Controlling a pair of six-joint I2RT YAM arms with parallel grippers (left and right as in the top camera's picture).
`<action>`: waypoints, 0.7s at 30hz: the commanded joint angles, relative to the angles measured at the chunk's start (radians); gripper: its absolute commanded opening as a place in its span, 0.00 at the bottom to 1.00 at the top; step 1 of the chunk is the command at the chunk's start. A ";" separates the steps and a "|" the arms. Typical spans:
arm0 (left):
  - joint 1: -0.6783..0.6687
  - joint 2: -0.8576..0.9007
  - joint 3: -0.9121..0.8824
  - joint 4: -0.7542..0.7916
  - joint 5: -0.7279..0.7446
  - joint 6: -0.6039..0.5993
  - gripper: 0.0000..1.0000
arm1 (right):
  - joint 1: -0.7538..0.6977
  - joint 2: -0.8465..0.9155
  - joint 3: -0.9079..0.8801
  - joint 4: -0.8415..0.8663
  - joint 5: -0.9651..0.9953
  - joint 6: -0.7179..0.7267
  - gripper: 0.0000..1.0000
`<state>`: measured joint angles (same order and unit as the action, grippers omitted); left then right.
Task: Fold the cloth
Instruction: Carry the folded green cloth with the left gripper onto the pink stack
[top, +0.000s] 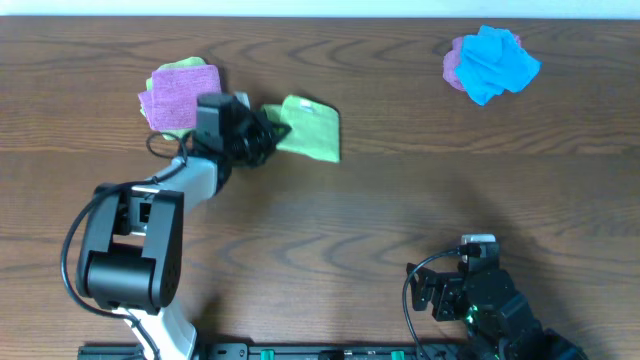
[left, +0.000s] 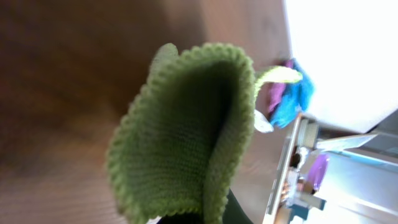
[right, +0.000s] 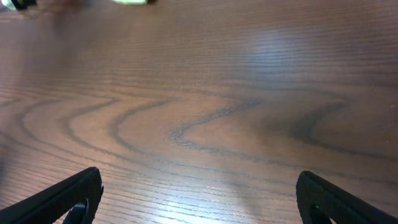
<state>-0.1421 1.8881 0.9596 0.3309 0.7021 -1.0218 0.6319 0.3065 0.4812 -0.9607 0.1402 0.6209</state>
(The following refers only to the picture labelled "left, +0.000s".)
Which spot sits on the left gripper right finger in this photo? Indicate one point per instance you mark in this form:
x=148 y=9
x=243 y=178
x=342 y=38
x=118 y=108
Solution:
x=233 y=213

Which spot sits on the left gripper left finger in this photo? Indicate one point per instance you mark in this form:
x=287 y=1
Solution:
x=186 y=218

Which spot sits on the light green microfiber cloth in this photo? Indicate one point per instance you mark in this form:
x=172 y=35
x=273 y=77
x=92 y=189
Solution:
x=179 y=145

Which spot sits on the crumpled purple cloth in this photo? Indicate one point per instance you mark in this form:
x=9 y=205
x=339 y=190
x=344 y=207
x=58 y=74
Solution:
x=279 y=76

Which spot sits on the crumpled blue cloth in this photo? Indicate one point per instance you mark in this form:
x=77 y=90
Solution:
x=295 y=98

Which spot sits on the purple object in background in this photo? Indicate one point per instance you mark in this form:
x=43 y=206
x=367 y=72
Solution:
x=317 y=171

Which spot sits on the white slanted board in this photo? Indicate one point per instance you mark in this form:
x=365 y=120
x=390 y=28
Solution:
x=342 y=143

